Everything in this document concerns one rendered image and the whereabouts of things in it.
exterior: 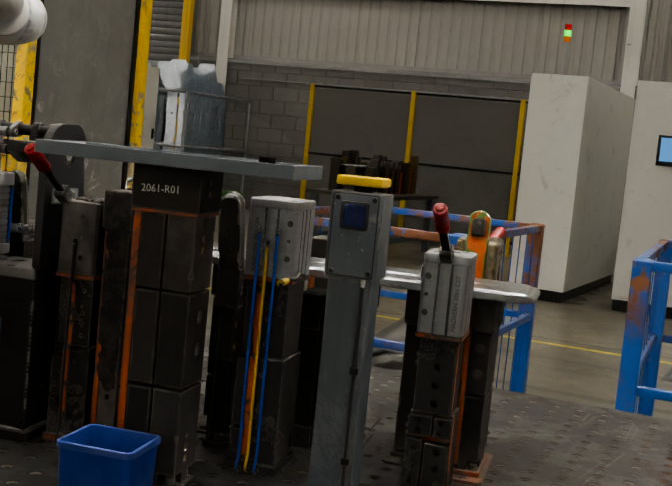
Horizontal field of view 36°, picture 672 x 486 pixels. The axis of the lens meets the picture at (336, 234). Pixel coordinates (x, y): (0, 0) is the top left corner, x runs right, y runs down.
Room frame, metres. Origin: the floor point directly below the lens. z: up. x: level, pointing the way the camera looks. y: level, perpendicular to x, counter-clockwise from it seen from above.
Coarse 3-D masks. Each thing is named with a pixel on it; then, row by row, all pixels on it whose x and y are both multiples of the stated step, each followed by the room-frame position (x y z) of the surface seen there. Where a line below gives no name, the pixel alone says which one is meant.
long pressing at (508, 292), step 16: (32, 224) 1.89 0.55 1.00; (320, 272) 1.63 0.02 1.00; (400, 272) 1.71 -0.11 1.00; (416, 272) 1.73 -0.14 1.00; (400, 288) 1.60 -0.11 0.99; (416, 288) 1.59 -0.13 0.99; (480, 288) 1.57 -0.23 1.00; (496, 288) 1.62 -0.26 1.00; (512, 288) 1.64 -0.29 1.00; (528, 288) 1.66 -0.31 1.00
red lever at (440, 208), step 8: (440, 208) 1.35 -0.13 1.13; (440, 216) 1.36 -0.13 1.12; (448, 216) 1.37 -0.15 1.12; (440, 224) 1.37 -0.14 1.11; (448, 224) 1.38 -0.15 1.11; (440, 232) 1.39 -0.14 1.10; (440, 240) 1.43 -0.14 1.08; (448, 240) 1.42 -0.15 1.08; (440, 248) 1.45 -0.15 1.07; (448, 248) 1.44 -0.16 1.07; (440, 256) 1.45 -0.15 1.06; (448, 256) 1.44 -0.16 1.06
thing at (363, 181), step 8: (344, 176) 1.34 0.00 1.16; (352, 176) 1.34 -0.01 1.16; (360, 176) 1.36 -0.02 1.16; (344, 184) 1.34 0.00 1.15; (352, 184) 1.34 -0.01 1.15; (360, 184) 1.34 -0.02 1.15; (368, 184) 1.33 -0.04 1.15; (376, 184) 1.33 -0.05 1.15; (384, 184) 1.35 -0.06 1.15; (368, 192) 1.36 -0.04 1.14
